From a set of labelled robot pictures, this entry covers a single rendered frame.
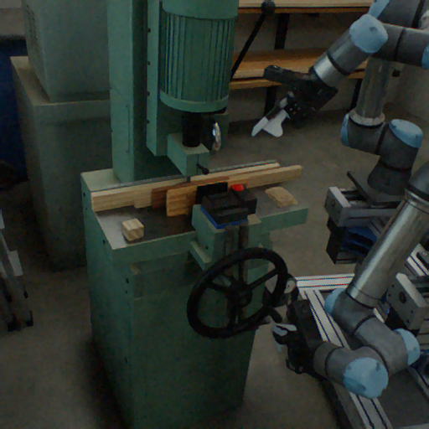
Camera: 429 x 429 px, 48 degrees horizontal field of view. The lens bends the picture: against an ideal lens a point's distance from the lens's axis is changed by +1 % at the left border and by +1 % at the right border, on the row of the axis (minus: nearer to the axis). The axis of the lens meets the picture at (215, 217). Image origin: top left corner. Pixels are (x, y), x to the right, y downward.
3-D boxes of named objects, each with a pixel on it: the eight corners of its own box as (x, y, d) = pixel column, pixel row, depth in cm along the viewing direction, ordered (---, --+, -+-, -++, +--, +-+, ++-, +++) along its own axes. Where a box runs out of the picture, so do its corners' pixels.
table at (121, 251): (123, 292, 115) (123, 273, 112) (90, 223, 137) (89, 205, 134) (325, 240, 141) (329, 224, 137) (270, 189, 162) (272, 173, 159)
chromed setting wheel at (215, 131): (212, 164, 148) (215, 126, 141) (195, 147, 157) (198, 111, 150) (220, 162, 150) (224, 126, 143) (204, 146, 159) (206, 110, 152)
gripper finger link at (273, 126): (266, 149, 115) (295, 121, 115) (250, 131, 115) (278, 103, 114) (265, 149, 118) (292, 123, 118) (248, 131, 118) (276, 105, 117)
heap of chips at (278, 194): (280, 207, 142) (281, 202, 141) (262, 190, 149) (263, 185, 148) (299, 203, 145) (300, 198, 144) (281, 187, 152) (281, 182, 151)
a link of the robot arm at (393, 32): (396, 58, 117) (389, 66, 109) (350, 49, 121) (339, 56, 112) (407, 23, 113) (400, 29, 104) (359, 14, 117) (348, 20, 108)
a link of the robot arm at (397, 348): (388, 308, 109) (351, 326, 105) (428, 344, 101) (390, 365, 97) (380, 332, 114) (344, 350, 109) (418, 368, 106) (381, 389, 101)
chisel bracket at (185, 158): (184, 182, 132) (186, 154, 128) (165, 159, 142) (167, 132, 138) (209, 178, 135) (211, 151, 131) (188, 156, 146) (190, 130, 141)
